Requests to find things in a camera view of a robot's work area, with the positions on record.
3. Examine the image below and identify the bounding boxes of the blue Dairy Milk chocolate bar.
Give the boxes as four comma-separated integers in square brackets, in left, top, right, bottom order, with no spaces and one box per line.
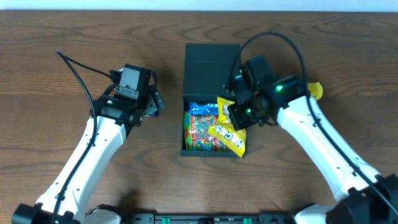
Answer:
[144,111,159,117]

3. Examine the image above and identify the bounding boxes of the blue Oreo cookie pack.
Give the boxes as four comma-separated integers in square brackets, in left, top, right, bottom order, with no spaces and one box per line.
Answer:
[188,102,218,116]

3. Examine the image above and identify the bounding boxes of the Haribo gummy candy bag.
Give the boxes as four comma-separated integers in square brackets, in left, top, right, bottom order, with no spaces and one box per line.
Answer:
[183,112,230,152]

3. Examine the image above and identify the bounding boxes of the yellow Hacks candy bag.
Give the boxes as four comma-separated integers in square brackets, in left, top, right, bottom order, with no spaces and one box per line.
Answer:
[208,96,247,158]

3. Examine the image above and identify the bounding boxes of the yellow candy bottle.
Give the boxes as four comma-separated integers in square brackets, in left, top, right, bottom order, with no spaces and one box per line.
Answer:
[308,82,323,100]

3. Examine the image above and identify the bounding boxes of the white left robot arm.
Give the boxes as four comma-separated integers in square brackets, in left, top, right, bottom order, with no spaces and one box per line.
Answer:
[11,66,164,224]

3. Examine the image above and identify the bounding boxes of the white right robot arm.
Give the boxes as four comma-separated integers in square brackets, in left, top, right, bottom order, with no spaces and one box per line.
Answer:
[226,73,397,224]

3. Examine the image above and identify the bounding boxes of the black open box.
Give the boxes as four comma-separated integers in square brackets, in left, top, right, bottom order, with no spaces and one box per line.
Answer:
[181,43,240,158]

